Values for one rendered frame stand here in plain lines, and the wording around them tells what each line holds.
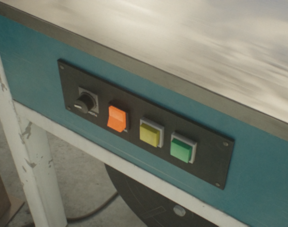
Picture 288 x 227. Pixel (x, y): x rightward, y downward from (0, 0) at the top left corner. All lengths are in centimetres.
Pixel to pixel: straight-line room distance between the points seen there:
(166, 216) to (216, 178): 50
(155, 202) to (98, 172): 34
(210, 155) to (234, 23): 16
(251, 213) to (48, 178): 50
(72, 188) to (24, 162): 42
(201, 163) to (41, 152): 42
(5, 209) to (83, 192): 21
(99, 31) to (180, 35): 10
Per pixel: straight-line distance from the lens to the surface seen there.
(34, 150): 85
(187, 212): 90
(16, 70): 68
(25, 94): 71
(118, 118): 55
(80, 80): 57
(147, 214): 108
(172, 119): 51
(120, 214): 122
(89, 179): 130
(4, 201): 125
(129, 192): 105
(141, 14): 56
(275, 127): 44
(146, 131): 53
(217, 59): 49
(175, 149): 52
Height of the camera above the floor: 103
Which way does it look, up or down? 45 degrees down
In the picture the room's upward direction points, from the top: straight up
